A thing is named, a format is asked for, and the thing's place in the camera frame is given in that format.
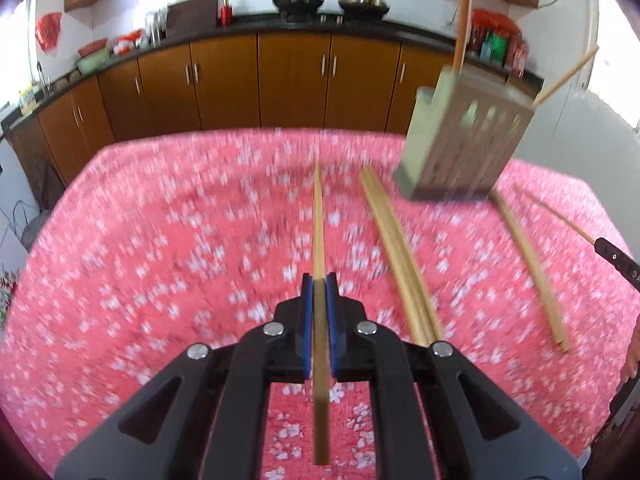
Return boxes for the black kitchen countertop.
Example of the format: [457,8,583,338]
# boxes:
[0,12,546,133]

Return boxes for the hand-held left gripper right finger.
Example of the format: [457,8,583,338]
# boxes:
[326,272,585,480]

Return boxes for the red and white bag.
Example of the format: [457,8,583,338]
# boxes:
[113,30,147,54]

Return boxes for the window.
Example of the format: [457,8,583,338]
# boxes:
[590,7,640,133]

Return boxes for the red floral tablecloth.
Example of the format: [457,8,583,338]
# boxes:
[0,129,640,480]

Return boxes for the red basin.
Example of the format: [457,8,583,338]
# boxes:
[78,38,109,59]

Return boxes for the green basin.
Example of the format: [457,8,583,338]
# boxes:
[76,50,112,75]

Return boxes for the dark cutting board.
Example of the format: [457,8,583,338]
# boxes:
[166,0,220,37]

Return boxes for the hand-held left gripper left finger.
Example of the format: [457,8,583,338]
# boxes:
[54,273,315,480]

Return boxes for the cluster of glass jars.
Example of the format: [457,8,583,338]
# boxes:
[144,8,167,44]

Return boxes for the person's right hand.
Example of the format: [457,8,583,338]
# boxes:
[619,316,640,382]

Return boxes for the lidded metal pan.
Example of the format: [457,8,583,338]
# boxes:
[338,0,391,19]

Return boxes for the wooden chopstick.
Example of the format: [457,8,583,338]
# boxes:
[514,186,598,246]
[497,190,571,353]
[312,160,332,466]
[452,0,475,81]
[365,166,433,347]
[491,191,562,353]
[371,166,444,344]
[532,45,600,109]
[360,167,423,347]

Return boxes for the brown kitchen base cabinets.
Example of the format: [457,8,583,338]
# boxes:
[9,32,543,188]

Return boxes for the gas stove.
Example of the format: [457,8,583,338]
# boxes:
[280,12,392,27]

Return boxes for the black wok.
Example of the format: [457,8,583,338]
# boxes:
[272,0,327,24]

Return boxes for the grey perforated plastic utensil holder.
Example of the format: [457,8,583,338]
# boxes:
[394,65,535,203]

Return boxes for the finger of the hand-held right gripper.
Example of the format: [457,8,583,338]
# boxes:
[594,236,640,291]

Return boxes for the red hanging plastic bag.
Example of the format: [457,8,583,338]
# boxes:
[35,11,64,54]

